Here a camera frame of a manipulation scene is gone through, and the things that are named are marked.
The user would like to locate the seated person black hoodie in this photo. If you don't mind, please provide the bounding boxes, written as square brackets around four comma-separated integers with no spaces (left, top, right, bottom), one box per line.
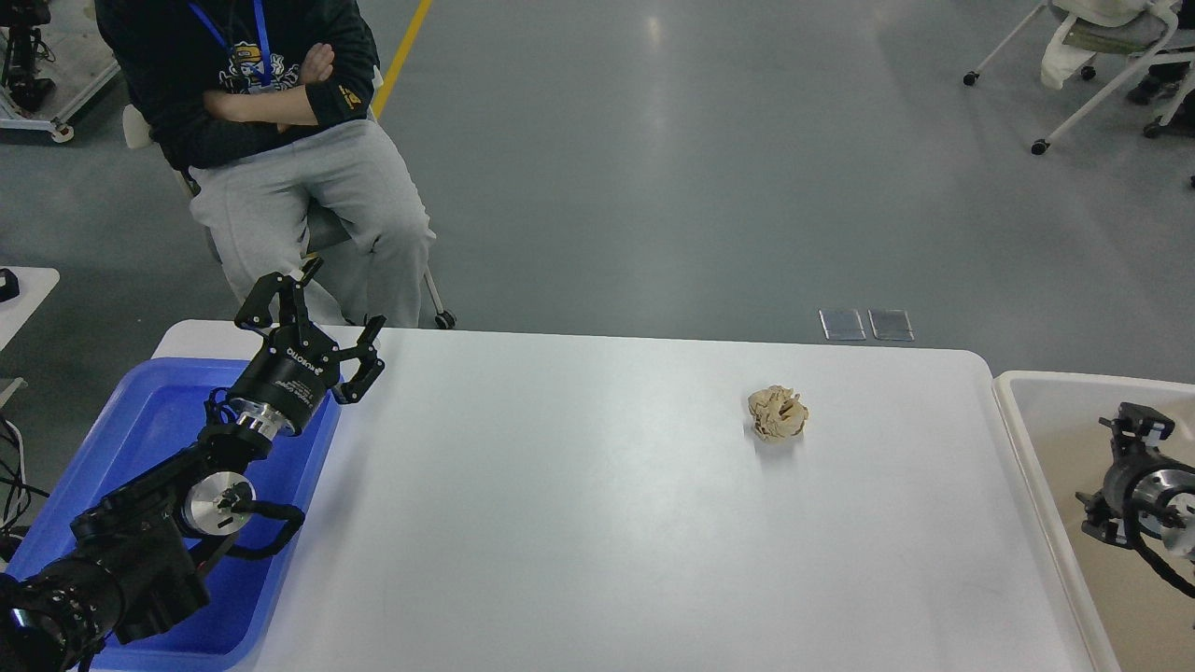
[94,1,435,328]

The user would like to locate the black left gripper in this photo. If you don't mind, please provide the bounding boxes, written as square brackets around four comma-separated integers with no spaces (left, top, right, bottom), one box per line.
[227,257,386,436]

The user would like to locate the left metal floor plate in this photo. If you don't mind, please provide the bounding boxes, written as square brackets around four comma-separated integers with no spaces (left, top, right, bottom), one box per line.
[819,308,868,342]

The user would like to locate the black cables at left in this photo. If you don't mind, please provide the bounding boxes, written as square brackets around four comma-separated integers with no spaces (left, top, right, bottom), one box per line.
[0,415,48,561]

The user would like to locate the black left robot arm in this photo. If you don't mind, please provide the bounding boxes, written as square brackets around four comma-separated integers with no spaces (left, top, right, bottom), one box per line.
[4,255,385,671]

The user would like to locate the blue plastic bin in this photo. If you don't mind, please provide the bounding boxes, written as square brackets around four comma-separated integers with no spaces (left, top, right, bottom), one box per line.
[7,358,341,671]

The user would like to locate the right metal floor plate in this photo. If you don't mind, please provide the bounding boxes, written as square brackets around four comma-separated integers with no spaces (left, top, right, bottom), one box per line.
[868,308,915,342]

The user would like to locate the crumpled brown paper ball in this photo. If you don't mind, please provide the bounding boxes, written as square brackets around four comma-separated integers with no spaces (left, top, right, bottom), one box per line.
[747,385,809,442]

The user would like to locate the white chair under person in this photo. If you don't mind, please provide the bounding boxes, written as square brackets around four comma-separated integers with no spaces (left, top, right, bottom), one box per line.
[122,103,456,330]

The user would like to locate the metal floor plate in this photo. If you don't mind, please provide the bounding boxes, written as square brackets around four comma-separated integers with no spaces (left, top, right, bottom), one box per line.
[819,308,868,342]
[868,308,915,342]

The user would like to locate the white side table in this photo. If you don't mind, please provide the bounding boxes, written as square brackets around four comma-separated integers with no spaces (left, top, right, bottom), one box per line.
[1,265,61,350]

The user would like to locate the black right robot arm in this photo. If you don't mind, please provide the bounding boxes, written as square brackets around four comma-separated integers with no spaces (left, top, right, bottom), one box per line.
[1076,401,1194,598]

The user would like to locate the white plastic bin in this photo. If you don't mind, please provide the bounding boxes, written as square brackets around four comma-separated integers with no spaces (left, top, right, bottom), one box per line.
[994,371,1194,671]

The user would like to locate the white rolling chair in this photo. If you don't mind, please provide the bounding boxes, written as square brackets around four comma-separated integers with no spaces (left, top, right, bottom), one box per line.
[962,1,1191,155]

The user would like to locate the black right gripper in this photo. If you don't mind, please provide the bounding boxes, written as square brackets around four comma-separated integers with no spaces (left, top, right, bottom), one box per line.
[1076,401,1194,548]

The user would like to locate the white equipment cart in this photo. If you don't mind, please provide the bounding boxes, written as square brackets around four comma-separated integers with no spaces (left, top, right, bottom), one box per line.
[1,1,120,143]

